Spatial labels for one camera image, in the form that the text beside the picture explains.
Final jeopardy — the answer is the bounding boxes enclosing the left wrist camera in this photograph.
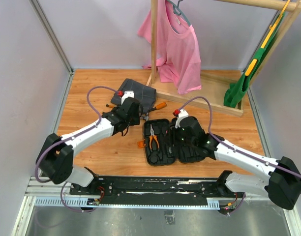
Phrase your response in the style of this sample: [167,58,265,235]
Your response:
[121,90,134,104]

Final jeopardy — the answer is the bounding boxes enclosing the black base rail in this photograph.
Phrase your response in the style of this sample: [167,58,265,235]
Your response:
[69,176,242,207]

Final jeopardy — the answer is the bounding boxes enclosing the pink t-shirt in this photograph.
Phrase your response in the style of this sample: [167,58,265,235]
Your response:
[137,0,202,95]

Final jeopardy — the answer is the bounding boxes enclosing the wooden clothes rack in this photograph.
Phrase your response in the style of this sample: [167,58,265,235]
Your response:
[146,0,301,117]

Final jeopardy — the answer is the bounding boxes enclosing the purple cable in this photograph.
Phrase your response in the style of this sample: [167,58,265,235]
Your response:
[179,96,301,217]
[34,86,119,212]

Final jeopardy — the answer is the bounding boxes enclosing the black plastic tool case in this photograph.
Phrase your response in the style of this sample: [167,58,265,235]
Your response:
[138,118,205,166]

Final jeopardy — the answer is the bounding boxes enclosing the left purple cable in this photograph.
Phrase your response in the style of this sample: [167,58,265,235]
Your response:
[34,86,119,212]

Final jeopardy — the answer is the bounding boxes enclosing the orange utility knife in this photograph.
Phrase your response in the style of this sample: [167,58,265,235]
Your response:
[165,129,172,157]

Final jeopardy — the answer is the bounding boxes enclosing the orange handled pliers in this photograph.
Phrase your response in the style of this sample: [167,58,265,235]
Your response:
[149,124,159,151]

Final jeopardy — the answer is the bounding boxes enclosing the grey folded cloth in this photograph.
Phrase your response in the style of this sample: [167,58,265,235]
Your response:
[118,78,156,114]

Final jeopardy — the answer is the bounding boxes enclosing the teal clothes hanger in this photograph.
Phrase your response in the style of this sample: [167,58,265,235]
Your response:
[165,0,191,34]

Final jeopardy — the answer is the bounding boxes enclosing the orange black screwdriver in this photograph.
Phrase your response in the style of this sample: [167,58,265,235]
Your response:
[146,102,167,115]

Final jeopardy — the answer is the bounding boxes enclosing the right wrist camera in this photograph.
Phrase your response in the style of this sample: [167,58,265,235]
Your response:
[175,109,189,128]

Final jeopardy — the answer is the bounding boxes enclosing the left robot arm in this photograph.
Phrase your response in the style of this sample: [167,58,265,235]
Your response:
[36,97,143,195]

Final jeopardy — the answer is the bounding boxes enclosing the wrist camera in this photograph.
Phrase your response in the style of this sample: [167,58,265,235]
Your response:
[121,90,134,104]
[175,109,189,128]

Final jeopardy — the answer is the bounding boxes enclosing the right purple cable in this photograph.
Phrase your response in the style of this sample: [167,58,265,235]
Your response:
[179,96,301,217]

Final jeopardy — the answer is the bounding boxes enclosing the green garment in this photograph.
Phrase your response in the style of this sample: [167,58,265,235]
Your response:
[223,12,285,108]

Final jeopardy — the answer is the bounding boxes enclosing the claw hammer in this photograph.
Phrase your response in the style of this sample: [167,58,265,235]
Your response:
[140,114,150,121]

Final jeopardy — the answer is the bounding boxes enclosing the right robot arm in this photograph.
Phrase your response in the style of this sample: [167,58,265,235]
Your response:
[171,116,301,210]

